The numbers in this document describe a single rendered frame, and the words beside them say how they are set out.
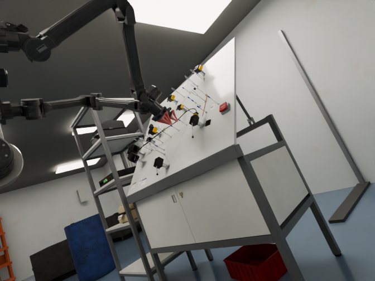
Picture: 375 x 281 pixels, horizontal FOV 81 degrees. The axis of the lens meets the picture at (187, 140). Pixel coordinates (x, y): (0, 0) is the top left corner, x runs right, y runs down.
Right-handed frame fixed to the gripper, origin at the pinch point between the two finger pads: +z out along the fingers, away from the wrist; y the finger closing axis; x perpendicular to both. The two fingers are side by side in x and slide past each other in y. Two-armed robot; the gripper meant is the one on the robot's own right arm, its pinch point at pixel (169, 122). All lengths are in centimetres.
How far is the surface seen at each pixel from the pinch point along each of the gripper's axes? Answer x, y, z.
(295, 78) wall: -192, 11, 122
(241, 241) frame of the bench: 39, -16, 63
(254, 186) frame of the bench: 19, -34, 43
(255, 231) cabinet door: 35, -26, 59
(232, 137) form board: 2.3, -30.1, 22.9
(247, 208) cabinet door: 27, -26, 51
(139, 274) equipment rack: 74, 94, 77
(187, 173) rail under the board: 16.2, 4.8, 27.3
